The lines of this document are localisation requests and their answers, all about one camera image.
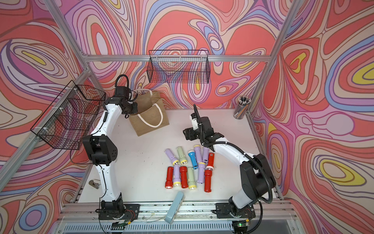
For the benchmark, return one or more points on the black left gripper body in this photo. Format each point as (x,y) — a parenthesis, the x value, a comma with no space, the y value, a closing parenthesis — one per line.
(131,108)

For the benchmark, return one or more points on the silver metal pen cup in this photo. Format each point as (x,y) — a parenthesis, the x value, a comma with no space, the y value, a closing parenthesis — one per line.
(242,107)

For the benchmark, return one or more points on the red flashlight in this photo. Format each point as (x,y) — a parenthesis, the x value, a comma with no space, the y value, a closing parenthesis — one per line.
(210,163)
(169,178)
(208,176)
(184,177)

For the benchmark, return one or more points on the purple flashlight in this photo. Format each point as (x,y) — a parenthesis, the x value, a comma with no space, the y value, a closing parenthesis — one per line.
(201,172)
(173,159)
(205,154)
(176,175)
(198,155)

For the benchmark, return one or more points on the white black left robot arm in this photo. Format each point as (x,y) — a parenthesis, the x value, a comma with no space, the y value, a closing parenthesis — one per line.
(102,152)

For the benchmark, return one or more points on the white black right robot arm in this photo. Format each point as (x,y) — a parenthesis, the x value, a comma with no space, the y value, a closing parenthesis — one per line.
(257,179)

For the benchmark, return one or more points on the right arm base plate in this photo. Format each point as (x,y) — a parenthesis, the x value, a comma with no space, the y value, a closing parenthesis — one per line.
(228,210)

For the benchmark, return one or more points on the black wire basket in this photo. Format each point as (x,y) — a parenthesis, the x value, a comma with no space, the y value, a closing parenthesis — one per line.
(71,119)
(179,66)

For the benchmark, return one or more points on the black wire basket back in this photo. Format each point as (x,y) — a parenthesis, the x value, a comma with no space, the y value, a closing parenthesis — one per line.
(179,66)

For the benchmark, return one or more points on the brown burlap tote bag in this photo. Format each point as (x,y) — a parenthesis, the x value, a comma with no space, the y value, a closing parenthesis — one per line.
(151,113)

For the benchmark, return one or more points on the small grey metal object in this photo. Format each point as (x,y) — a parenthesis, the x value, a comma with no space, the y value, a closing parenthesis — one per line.
(94,183)

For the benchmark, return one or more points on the blue flashlight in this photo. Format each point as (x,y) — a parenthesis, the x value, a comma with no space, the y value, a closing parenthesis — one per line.
(192,156)

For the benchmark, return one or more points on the black wire basket left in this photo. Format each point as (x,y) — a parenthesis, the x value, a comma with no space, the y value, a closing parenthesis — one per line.
(71,119)

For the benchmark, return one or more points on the green flashlight upper row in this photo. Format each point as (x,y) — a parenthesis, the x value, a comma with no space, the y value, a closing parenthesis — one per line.
(182,157)

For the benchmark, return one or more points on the green flashlight row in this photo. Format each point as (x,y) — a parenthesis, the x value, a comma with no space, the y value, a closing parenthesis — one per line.
(182,157)
(191,179)

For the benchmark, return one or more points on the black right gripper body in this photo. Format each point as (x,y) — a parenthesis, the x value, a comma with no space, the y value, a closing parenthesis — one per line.
(193,134)

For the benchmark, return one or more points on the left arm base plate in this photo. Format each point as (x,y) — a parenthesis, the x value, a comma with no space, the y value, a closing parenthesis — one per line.
(127,212)

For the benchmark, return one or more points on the green flashlight lower row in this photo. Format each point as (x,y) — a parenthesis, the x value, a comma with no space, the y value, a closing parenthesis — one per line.
(191,179)

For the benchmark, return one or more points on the grey blue rectangular block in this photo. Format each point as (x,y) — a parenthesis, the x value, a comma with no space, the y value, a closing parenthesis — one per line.
(174,207)

